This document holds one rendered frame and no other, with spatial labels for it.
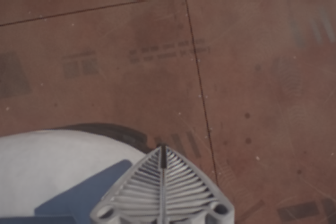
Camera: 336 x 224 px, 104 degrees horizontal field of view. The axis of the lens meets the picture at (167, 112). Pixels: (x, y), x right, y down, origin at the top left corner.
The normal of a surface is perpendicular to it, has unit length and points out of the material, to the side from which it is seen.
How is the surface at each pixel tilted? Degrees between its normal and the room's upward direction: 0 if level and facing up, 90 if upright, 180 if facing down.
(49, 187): 25
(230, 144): 0
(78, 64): 0
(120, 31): 0
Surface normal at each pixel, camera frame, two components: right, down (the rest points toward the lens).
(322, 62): 0.03, 0.02
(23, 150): 0.04, -0.79
